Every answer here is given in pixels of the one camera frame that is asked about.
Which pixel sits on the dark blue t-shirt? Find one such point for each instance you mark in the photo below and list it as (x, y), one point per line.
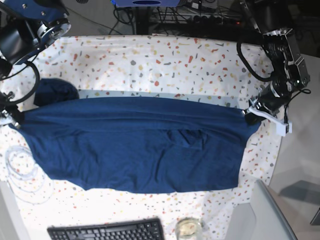
(142, 145)

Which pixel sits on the black computer keyboard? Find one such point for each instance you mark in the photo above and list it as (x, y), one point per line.
(148, 229)

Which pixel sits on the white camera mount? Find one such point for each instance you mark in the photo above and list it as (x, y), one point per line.
(283, 126)

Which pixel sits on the clear glass jar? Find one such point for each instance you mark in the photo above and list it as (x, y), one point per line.
(189, 229)

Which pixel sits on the terrazzo patterned table cloth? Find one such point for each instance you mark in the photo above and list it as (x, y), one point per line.
(194, 69)

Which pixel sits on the black power strip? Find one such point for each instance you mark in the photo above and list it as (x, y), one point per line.
(215, 20)

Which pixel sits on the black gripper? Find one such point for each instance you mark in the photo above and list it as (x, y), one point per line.
(269, 100)

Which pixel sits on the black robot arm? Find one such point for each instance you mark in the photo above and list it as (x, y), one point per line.
(32, 27)
(274, 32)

